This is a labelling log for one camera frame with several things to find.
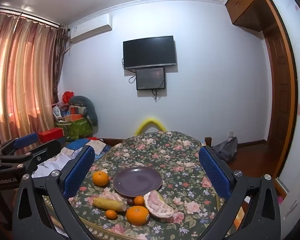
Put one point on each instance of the red bag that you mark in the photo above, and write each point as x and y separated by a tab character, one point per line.
67	97

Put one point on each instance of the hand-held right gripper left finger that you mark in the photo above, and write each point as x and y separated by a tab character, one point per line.
78	170

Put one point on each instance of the white air conditioner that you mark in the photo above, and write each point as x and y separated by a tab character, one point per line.
92	27

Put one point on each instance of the medium orange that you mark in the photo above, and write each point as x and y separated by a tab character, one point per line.
100	178

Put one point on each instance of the black wall television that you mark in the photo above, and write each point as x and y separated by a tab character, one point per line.
150	52

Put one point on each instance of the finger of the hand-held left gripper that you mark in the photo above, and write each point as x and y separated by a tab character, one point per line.
40	152
25	140

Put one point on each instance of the dark grape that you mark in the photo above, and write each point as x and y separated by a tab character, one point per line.
130	201

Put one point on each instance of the patchwork quilt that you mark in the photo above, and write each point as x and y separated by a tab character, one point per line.
97	146

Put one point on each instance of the wooden door frame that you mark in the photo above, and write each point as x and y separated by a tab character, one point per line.
281	92

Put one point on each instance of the small black wall monitor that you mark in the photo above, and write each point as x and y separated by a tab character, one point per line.
150	78

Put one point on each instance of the small tangerine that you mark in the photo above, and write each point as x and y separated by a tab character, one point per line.
139	201
111	214

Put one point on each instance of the grey backpack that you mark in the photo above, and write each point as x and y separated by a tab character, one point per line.
226	148

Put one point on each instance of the pale yellow sugarcane piece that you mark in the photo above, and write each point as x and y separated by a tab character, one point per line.
107	204

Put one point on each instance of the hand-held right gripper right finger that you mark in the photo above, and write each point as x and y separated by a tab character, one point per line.
212	170

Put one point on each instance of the large orange with sticker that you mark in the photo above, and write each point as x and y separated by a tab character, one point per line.
137	215

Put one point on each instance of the purple ceramic plate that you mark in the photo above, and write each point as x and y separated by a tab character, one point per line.
137	181

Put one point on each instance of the red box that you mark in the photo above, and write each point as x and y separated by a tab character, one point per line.
51	134

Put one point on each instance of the pink striped curtain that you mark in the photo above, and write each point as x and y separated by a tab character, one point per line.
20	75

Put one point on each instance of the wooden bed post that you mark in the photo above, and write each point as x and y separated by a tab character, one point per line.
208	141

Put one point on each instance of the wooden overhead cabinet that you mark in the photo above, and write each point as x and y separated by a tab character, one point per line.
247	5

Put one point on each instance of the white cloth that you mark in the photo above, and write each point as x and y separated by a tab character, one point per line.
52	163

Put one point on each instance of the floral blanket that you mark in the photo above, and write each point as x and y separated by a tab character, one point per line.
165	155

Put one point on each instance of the orange box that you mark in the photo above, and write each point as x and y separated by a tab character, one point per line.
73	117

